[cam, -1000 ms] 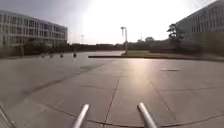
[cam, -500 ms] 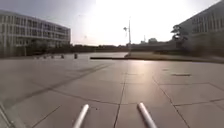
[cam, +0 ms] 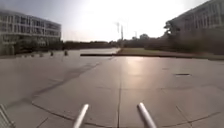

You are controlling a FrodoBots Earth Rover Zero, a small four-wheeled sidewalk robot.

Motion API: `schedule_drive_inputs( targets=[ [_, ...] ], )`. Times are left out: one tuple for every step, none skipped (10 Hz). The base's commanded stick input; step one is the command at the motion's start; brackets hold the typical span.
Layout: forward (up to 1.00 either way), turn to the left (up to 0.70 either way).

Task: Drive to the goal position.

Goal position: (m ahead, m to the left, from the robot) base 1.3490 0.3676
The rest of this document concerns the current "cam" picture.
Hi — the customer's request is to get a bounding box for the row of dark trees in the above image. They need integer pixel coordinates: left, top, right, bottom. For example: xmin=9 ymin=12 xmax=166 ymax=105
xmin=0 ymin=37 xmax=65 ymax=56

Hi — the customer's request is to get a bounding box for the tall pale building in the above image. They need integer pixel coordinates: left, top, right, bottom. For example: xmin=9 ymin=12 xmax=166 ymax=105
xmin=163 ymin=0 xmax=224 ymax=54

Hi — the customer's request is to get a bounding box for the large curved pale building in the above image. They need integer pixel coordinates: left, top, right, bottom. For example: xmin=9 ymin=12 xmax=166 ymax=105
xmin=0 ymin=9 xmax=63 ymax=54

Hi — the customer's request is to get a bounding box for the pole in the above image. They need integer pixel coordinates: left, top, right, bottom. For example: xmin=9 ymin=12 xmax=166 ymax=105
xmin=120 ymin=24 xmax=125 ymax=50

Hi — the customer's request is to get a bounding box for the robot's own part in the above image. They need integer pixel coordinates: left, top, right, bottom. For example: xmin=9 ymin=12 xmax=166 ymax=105
xmin=136 ymin=102 xmax=158 ymax=128
xmin=72 ymin=103 xmax=90 ymax=128

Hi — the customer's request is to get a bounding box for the dark drain cover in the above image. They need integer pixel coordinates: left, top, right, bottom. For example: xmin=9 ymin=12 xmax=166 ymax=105
xmin=174 ymin=72 xmax=192 ymax=77

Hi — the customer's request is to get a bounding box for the raised grass bed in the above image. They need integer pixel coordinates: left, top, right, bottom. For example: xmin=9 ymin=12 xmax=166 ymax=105
xmin=79 ymin=47 xmax=224 ymax=62

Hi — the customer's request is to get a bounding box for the distant line of trees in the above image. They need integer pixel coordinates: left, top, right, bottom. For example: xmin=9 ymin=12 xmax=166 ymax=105
xmin=62 ymin=33 xmax=174 ymax=52

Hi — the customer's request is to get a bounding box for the grey stone slab plaza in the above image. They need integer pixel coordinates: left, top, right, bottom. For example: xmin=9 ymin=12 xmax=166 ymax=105
xmin=0 ymin=48 xmax=224 ymax=128

